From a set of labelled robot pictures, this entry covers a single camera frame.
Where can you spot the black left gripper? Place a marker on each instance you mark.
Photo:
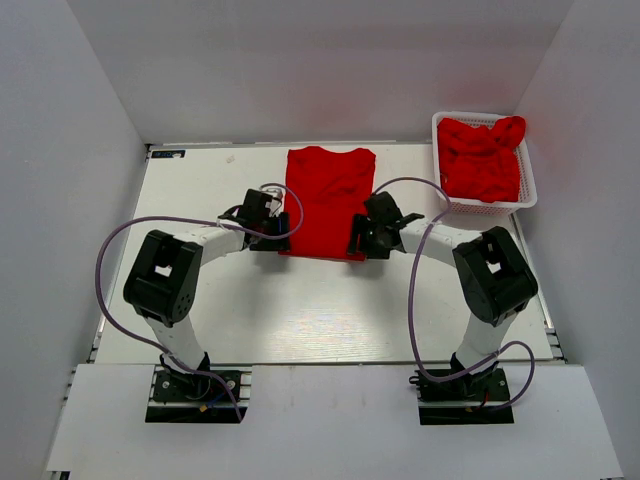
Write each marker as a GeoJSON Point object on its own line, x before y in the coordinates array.
{"type": "Point", "coordinates": [276, 234]}

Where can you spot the blue label sticker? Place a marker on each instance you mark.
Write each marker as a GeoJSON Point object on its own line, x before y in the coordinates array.
{"type": "Point", "coordinates": [168, 154]}

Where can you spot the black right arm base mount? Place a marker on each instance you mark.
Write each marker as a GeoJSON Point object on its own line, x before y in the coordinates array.
{"type": "Point", "coordinates": [462, 403]}

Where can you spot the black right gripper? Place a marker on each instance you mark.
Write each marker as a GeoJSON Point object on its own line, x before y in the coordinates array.
{"type": "Point", "coordinates": [364, 236]}

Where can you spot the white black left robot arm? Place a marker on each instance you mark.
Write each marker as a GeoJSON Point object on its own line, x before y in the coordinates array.
{"type": "Point", "coordinates": [162, 284]}

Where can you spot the red t-shirt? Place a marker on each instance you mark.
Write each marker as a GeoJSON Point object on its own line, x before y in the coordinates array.
{"type": "Point", "coordinates": [327, 189]}

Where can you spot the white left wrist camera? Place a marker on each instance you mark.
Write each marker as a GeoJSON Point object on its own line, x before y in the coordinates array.
{"type": "Point", "coordinates": [276, 193]}

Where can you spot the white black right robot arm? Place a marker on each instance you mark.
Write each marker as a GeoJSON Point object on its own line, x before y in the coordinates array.
{"type": "Point", "coordinates": [496, 282]}

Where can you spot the red t-shirts in basket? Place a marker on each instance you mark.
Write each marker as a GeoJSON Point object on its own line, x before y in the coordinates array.
{"type": "Point", "coordinates": [480, 162]}

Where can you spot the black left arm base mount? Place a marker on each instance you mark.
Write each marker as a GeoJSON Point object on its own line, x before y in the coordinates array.
{"type": "Point", "coordinates": [177, 398]}

